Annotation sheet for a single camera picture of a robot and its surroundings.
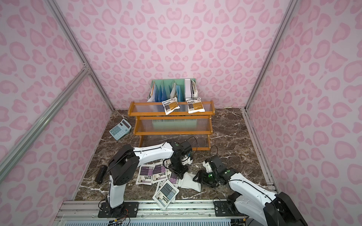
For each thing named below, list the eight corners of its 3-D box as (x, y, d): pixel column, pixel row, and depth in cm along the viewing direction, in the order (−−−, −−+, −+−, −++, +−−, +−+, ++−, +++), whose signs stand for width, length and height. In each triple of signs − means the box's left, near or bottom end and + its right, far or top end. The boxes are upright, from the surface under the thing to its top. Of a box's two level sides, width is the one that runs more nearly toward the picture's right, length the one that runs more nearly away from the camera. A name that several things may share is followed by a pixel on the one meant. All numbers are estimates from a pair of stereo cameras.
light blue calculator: (109, 133, 108) (107, 130, 105) (125, 121, 115) (124, 118, 112) (117, 141, 103) (115, 139, 100) (134, 128, 110) (133, 126, 107)
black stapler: (96, 183, 84) (93, 182, 82) (102, 166, 91) (100, 165, 89) (101, 183, 84) (99, 181, 82) (107, 166, 91) (106, 165, 89)
